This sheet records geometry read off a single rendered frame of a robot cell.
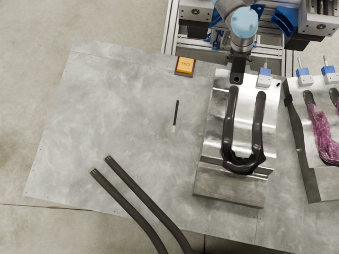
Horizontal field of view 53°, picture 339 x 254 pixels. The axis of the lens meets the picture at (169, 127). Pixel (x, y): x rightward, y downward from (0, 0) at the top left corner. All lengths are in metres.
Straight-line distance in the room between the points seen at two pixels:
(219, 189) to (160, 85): 0.50
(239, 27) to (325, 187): 0.65
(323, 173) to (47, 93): 1.77
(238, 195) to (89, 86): 0.74
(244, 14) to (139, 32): 1.57
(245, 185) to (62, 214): 1.25
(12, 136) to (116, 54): 1.12
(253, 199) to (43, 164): 0.81
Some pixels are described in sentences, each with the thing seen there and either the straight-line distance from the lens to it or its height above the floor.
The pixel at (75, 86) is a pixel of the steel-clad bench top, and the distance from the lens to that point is 1.46.
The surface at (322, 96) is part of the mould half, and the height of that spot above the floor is 0.86.
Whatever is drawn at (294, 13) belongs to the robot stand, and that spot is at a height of 0.90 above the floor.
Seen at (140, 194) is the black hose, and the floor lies 0.88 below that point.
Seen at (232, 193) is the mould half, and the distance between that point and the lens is 1.26.
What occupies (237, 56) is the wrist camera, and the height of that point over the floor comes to 1.11.
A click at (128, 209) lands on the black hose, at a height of 0.86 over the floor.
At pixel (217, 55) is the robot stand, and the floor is 0.21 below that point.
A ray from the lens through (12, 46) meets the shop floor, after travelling 2.66.
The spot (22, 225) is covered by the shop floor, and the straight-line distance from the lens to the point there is 2.25.
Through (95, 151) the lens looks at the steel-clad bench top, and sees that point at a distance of 1.35.
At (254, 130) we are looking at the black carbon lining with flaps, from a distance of 1.30.
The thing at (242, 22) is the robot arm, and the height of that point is 1.29.
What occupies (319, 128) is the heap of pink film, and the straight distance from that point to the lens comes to 1.36.
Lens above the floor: 2.09
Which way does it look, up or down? 72 degrees down
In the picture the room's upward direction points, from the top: 3 degrees clockwise
